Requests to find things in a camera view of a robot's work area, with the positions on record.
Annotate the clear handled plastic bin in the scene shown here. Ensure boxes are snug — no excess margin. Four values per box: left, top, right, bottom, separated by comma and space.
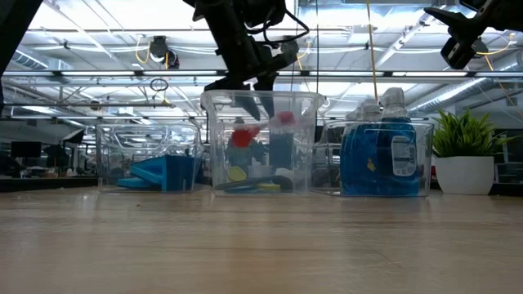
311, 121, 436, 198
95, 122, 206, 194

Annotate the red dish brush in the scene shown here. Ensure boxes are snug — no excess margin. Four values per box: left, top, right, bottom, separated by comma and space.
226, 109, 297, 150

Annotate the black ceiling cable reel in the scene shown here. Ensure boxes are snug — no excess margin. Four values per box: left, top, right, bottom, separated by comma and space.
473, 37, 490, 60
147, 35, 181, 71
280, 35, 302, 56

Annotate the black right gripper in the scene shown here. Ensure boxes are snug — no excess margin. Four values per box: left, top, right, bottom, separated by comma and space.
423, 0, 523, 71

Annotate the yellow-green dish brush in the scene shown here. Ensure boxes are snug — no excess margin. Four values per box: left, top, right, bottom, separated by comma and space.
226, 166, 284, 194

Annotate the green potted plant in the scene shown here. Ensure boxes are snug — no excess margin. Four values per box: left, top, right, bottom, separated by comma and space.
431, 108, 516, 197

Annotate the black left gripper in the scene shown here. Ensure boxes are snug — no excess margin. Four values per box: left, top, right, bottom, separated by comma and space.
203, 34, 300, 122

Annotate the grey dish brush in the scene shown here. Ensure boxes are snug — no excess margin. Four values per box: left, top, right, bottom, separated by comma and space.
214, 174, 294, 192

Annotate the tall clear plastic bin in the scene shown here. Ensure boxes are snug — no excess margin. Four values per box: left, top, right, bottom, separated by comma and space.
199, 89, 327, 197

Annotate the yellow hanging cable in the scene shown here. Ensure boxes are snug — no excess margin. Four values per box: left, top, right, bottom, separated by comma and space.
365, 0, 379, 102

